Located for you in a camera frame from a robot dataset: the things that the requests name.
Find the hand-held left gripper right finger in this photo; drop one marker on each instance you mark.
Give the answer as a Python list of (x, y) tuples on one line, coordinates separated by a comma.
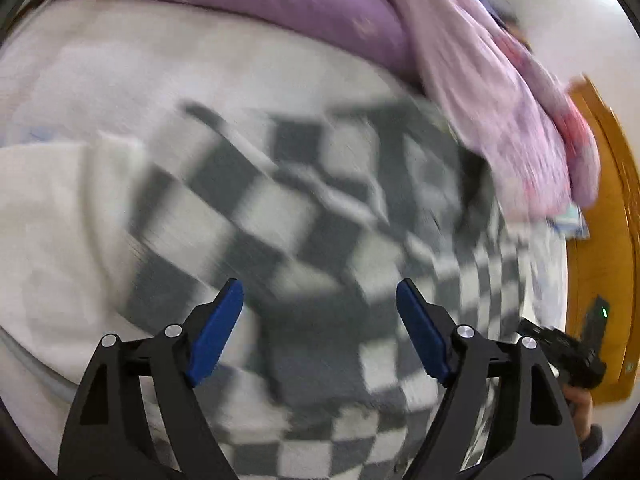
[(424, 334)]

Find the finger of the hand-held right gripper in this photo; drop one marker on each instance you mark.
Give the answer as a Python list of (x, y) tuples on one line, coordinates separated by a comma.
[(537, 332)]

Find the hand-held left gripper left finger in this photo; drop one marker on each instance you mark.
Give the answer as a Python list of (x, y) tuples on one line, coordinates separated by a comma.
[(218, 332)]

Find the grey white checkered garment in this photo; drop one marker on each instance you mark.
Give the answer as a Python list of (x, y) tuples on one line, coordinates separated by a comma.
[(320, 240)]

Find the blue patterned cloth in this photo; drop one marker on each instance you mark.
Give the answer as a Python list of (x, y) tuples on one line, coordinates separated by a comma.
[(571, 221)]

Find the white folded cloth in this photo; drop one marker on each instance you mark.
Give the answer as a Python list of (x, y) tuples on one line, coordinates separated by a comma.
[(55, 240)]

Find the pink floral quilt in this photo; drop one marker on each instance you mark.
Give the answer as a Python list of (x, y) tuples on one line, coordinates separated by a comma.
[(480, 80)]

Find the wooden bed frame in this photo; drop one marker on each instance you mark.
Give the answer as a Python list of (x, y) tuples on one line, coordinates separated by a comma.
[(607, 220)]

